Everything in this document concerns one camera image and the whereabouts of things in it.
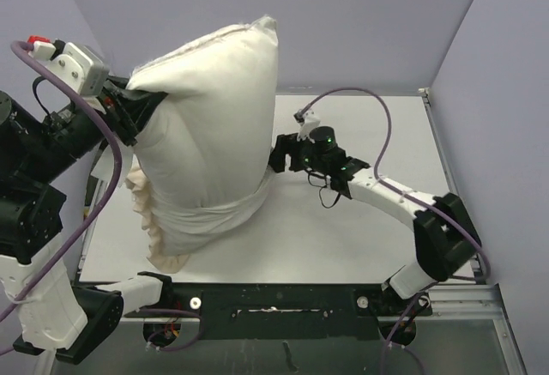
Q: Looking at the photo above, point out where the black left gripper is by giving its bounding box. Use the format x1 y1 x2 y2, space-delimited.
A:
19 72 166 182

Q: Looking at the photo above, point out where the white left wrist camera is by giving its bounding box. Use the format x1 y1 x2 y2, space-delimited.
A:
46 42 110 98

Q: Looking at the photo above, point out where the aluminium table edge rail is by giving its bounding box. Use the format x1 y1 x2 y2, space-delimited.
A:
418 88 486 284

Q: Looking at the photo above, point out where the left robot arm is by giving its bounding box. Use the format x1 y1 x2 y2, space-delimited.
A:
1 94 175 365

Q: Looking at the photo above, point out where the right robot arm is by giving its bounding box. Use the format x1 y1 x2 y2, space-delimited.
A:
268 126 481 314

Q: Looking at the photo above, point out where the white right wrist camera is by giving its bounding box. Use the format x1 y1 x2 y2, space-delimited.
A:
293 109 321 142

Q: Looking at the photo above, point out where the aluminium front frame rail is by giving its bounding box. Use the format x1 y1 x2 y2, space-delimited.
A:
36 284 526 374

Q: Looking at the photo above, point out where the white pillow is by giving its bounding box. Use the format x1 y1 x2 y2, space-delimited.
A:
128 15 279 209

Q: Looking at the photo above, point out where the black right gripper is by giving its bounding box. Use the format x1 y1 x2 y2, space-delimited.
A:
268 132 328 174

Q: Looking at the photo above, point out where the grey pillowcase with cream ruffle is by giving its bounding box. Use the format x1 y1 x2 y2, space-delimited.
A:
125 164 275 274

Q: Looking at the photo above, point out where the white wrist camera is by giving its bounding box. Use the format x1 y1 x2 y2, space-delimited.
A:
293 109 321 142
46 42 110 98

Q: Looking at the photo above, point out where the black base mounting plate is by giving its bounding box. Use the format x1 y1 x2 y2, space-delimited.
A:
124 281 432 342

